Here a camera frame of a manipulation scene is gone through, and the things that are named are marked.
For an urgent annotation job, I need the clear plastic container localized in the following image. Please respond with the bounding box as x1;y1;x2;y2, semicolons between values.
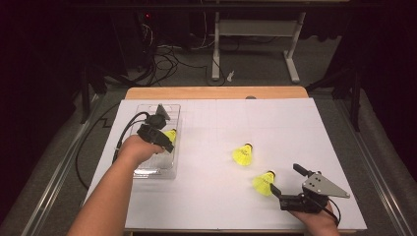
132;102;182;181

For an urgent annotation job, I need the person's right hand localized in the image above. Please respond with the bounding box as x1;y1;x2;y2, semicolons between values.
289;200;342;236

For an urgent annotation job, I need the aluminium floor rail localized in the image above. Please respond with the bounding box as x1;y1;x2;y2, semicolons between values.
333;97;414;236
19;92;102;236

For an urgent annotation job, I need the long black floor cable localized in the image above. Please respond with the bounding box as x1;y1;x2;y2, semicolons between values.
74;101;122;191

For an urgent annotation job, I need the right hand-held gripper black cable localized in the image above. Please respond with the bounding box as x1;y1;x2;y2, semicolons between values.
314;196;342;228

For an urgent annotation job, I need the white table mat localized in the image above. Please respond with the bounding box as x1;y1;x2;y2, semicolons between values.
83;97;368;232

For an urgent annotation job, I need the white metal frame desk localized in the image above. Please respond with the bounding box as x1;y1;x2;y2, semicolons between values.
210;11;308;85

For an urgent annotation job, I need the left hand-held gripper black cable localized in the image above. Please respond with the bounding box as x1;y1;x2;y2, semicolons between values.
111;111;151;165

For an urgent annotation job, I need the black metal stand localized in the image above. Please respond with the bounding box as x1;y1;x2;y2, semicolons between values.
78;63;129;126
306;63;363;133

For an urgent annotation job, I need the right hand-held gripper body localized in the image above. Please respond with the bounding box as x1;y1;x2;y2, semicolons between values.
279;170;351;214

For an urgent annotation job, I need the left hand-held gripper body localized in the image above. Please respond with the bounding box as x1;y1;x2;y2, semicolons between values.
136;103;173;148

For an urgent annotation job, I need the hand-held gripper black cable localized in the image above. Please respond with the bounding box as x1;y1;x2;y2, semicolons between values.
314;196;342;228
111;111;151;165

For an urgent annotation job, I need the person's left hand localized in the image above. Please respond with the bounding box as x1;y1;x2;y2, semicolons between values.
117;134;166;169

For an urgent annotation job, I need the bundle of floor cables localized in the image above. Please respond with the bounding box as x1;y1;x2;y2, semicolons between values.
127;23;227;88

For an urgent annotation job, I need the yellow shuttlecock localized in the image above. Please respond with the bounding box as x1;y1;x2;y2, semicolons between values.
162;128;178;144
231;142;254;167
251;170;277;198

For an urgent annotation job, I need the black computer tower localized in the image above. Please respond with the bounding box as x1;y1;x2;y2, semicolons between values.
109;8;158;72

